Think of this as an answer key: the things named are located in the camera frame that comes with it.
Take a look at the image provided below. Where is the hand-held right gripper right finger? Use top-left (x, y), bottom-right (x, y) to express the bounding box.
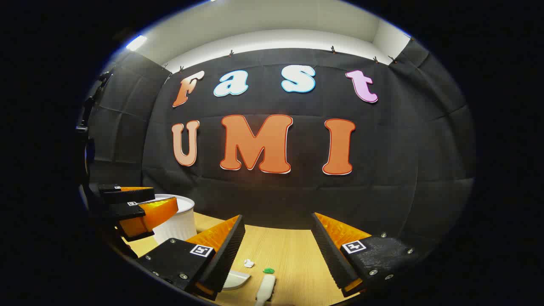
top-left (311, 212), bottom-right (421, 298)

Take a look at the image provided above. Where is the wooden desktop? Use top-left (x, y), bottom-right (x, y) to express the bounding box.
top-left (121, 212), bottom-right (362, 306)

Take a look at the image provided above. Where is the ceiling light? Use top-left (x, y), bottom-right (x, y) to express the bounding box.
top-left (125, 35), bottom-right (148, 52)

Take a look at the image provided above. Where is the dark stand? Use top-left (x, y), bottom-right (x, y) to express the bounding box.
top-left (76, 70), bottom-right (114, 133)

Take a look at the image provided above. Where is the small white broom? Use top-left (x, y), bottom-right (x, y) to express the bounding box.
top-left (254, 275), bottom-right (277, 306)

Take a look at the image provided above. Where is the white dustpan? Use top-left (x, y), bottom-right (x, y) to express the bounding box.
top-left (222, 269), bottom-right (252, 291)

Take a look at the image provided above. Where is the white ribbed garbage bin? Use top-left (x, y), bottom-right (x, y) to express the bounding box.
top-left (151, 194), bottom-right (198, 245)

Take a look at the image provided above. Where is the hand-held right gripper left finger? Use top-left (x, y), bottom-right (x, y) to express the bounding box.
top-left (137, 214), bottom-right (247, 301)

